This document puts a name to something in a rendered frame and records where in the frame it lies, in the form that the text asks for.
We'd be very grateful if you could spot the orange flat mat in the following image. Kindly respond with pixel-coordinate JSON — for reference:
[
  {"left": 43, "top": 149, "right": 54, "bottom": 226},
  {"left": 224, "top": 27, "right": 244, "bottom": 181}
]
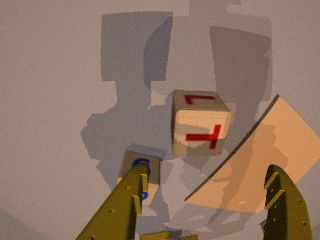
[{"left": 185, "top": 94, "right": 320, "bottom": 213}]

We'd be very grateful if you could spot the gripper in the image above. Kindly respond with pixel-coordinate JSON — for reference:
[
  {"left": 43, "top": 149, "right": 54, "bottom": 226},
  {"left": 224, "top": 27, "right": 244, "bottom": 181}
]
[{"left": 75, "top": 162, "right": 313, "bottom": 240}]

